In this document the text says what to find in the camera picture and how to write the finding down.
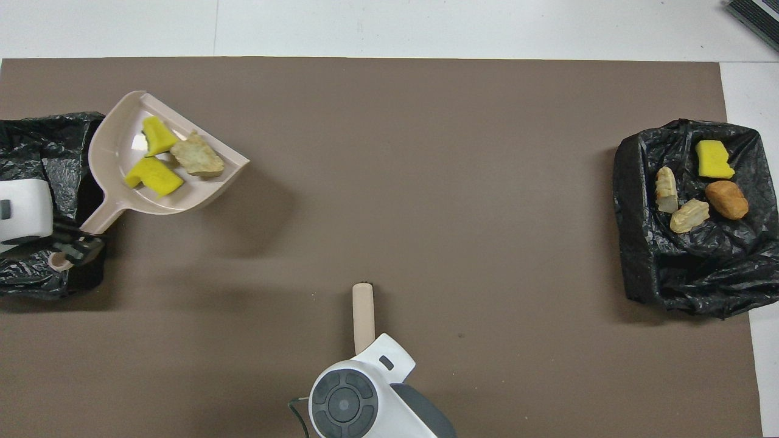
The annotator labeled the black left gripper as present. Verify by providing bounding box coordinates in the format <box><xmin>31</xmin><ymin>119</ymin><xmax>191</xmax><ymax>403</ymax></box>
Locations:
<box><xmin>17</xmin><ymin>220</ymin><xmax>108</xmax><ymax>267</ymax></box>

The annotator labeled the beige plastic dustpan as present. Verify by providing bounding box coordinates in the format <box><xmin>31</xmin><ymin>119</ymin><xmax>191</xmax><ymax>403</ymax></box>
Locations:
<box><xmin>47</xmin><ymin>90</ymin><xmax>251</xmax><ymax>273</ymax></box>

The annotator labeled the arched yellow sponge piece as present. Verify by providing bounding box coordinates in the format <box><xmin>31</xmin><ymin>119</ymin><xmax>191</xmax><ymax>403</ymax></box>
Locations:
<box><xmin>124</xmin><ymin>156</ymin><xmax>185</xmax><ymax>198</ymax></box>

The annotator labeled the pale greenish foam chunk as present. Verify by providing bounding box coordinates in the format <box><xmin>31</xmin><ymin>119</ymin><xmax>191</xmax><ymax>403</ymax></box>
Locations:
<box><xmin>169</xmin><ymin>131</ymin><xmax>226</xmax><ymax>179</ymax></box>

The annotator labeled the beige hand brush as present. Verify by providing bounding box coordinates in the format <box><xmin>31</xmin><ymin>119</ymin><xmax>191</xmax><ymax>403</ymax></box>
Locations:
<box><xmin>352</xmin><ymin>282</ymin><xmax>376</xmax><ymax>356</ymax></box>

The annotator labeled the orange striped foam chunk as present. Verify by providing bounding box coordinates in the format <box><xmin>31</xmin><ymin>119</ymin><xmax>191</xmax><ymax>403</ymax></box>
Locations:
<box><xmin>655</xmin><ymin>165</ymin><xmax>679</xmax><ymax>214</ymax></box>

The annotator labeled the pale cream foam chunk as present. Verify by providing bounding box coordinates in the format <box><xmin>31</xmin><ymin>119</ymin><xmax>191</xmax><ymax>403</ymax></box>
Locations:
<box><xmin>669</xmin><ymin>198</ymin><xmax>711</xmax><ymax>234</ymax></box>

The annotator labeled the brown cork-like foam chunk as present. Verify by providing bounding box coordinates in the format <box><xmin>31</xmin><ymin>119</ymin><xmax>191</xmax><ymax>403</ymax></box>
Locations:
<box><xmin>704</xmin><ymin>180</ymin><xmax>750</xmax><ymax>221</ymax></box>

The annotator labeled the black bag bin, pink patch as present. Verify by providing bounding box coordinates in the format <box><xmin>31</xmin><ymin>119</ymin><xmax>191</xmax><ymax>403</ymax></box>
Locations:
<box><xmin>0</xmin><ymin>111</ymin><xmax>109</xmax><ymax>299</ymax></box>

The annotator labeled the black bag-lined bin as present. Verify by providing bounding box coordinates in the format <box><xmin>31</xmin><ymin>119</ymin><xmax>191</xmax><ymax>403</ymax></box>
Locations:
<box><xmin>612</xmin><ymin>118</ymin><xmax>779</xmax><ymax>319</ymax></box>

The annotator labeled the large brown table mat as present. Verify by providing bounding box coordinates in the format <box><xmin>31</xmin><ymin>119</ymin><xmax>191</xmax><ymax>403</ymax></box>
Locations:
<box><xmin>0</xmin><ymin>57</ymin><xmax>765</xmax><ymax>438</ymax></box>

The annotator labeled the dark grey ribbed object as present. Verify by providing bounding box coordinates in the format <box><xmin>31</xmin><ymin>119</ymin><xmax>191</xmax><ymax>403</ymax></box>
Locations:
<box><xmin>723</xmin><ymin>0</ymin><xmax>779</xmax><ymax>53</ymax></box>

